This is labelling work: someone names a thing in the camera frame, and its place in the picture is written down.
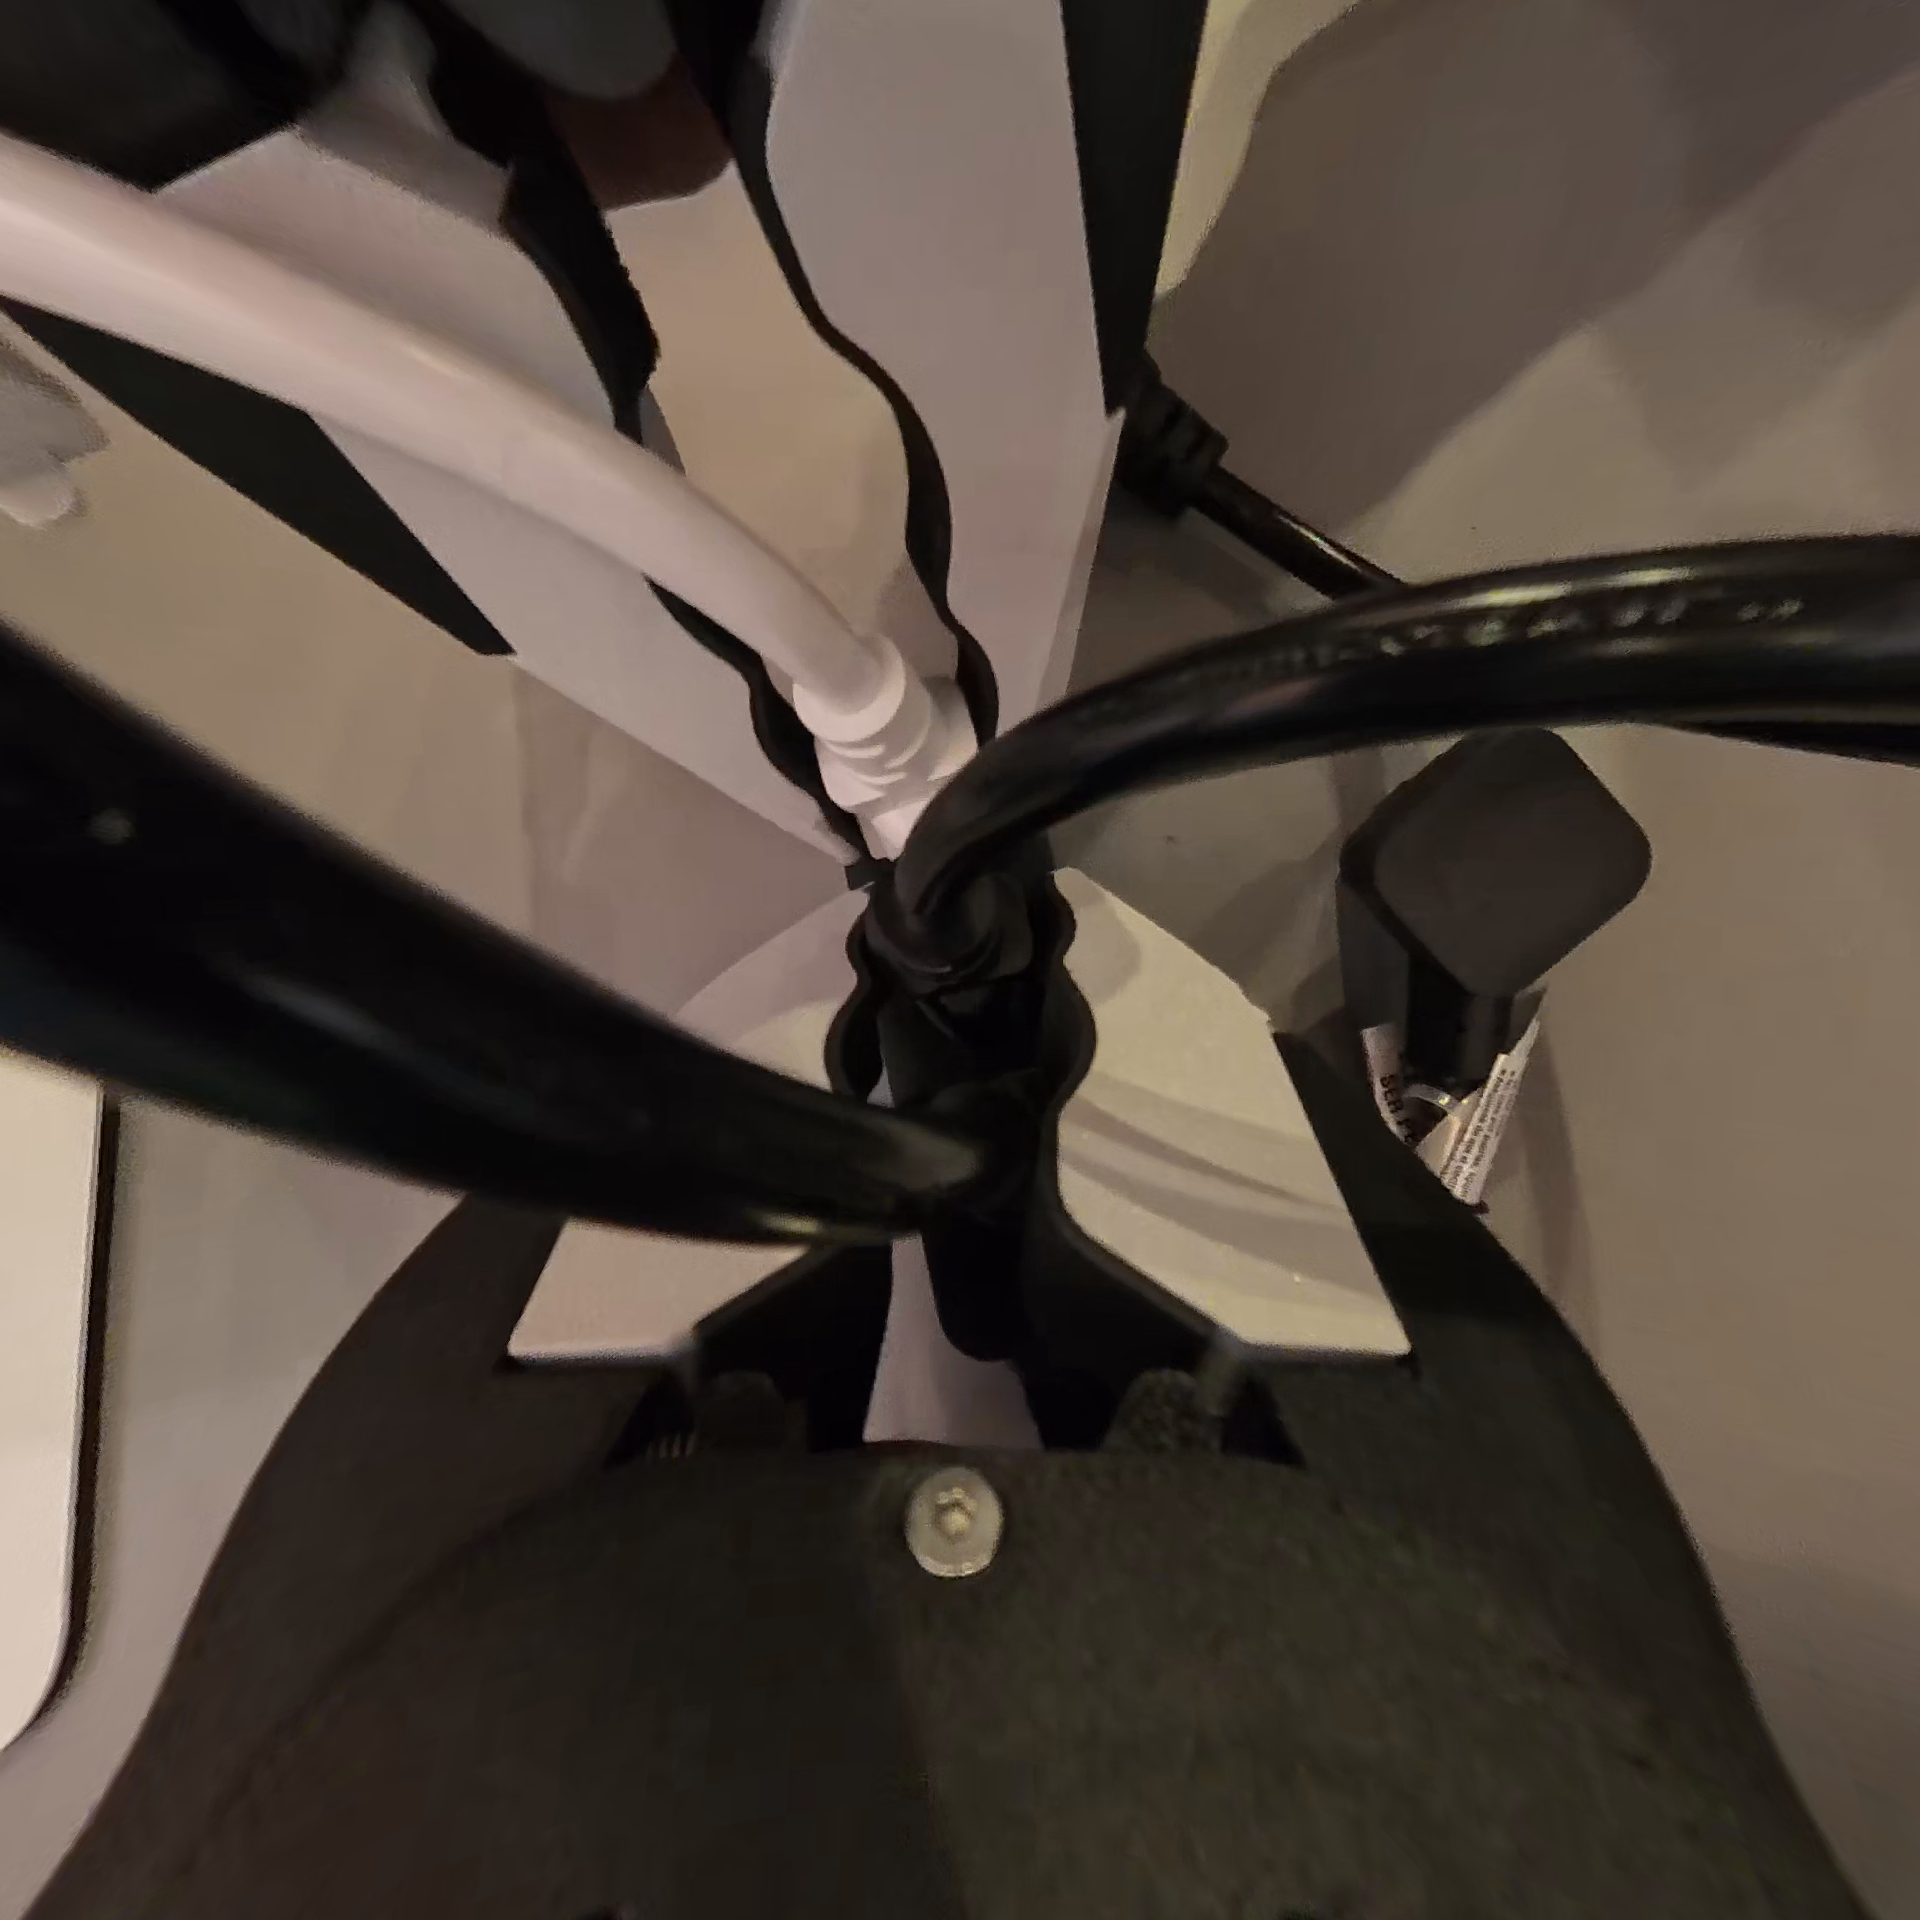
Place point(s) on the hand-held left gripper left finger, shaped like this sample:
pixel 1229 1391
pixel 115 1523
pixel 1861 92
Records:
pixel 675 1290

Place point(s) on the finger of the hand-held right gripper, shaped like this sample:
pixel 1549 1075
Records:
pixel 600 660
pixel 990 301

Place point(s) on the black power strip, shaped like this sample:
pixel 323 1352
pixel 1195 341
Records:
pixel 938 1035

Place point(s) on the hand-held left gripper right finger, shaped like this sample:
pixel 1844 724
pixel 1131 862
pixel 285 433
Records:
pixel 1230 1200

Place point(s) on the white board with black edge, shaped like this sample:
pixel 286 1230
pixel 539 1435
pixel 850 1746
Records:
pixel 44 1351

